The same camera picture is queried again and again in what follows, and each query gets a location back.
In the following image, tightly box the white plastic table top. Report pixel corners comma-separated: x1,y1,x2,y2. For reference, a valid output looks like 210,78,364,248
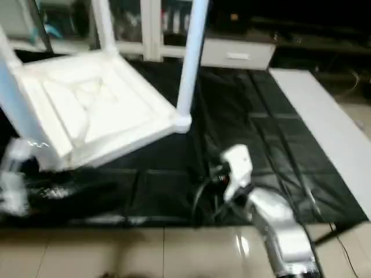
20,51,192,171

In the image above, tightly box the black plastic mat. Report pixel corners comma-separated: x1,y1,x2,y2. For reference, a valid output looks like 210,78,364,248
0,49,371,228

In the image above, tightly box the white drawer unit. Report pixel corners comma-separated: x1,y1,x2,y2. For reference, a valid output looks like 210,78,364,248
200,38,277,70

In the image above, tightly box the white glass door cabinet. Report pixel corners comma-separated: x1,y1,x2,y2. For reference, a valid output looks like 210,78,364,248
90,0,198,61

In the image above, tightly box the teal floor stand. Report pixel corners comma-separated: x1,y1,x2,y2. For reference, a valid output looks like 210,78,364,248
42,20,66,41

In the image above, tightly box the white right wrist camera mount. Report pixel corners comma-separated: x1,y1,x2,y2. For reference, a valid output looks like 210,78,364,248
220,145,254,203

